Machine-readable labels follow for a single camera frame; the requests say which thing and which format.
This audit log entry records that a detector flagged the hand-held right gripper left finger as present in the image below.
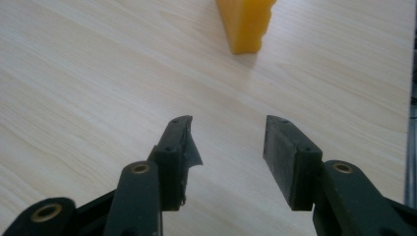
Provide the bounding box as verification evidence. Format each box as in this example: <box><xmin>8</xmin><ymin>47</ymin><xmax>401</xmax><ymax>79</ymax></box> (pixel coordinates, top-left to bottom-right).
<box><xmin>147</xmin><ymin>114</ymin><xmax>204</xmax><ymax>212</ymax></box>

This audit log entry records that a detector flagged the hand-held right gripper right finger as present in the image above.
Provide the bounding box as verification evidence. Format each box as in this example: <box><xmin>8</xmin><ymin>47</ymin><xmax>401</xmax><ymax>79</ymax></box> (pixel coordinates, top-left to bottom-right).
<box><xmin>263</xmin><ymin>114</ymin><xmax>324</xmax><ymax>211</ymax></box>

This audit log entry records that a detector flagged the yellow wedge block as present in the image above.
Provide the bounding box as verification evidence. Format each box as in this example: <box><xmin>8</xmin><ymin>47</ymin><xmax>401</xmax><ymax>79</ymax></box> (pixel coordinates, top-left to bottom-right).
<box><xmin>215</xmin><ymin>0</ymin><xmax>277</xmax><ymax>55</ymax></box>

